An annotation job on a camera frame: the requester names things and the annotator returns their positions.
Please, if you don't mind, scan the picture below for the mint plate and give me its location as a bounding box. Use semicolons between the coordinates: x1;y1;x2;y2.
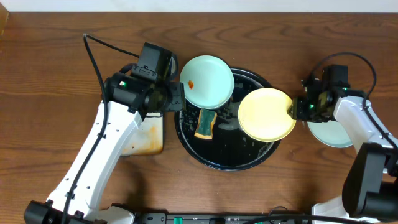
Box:
307;121;353;148
180;55;234;110

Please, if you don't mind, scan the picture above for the black rectangular soapy tray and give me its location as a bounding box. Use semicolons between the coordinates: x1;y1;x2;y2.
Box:
121;113;164;156

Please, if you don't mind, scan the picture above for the green yellow sponge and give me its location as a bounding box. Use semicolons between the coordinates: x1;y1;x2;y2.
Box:
194;109;217;140

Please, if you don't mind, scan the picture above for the yellow plate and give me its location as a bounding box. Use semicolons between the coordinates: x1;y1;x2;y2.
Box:
238;88;296;142

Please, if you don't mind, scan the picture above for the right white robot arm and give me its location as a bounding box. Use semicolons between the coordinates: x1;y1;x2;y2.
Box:
289;78;397;222

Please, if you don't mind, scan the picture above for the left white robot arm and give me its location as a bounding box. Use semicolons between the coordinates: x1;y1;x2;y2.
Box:
24;72;185;224

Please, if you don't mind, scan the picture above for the black round tray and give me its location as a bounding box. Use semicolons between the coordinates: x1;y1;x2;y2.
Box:
174;68;280;171

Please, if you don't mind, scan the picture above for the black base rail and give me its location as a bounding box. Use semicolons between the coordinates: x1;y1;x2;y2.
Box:
133;210;299;224

